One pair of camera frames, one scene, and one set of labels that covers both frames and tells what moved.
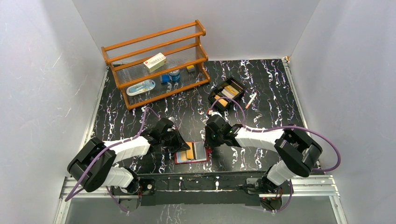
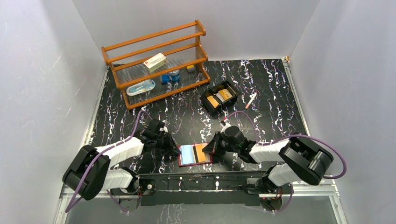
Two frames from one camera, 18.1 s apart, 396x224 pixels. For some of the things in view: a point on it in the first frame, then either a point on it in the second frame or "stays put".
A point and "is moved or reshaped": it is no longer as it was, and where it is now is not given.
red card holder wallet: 198,152 stays put
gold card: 223,102 to 213,101
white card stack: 230,91 to 224,94
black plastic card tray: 231,88 is moved or reshaped
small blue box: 165,78 stays put
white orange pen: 254,96 stays put
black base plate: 201,188 stays put
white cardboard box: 155,63 stays put
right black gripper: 208,142 to 213,146
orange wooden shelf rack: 155,66 stays put
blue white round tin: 174,76 stays put
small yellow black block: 191,69 stays put
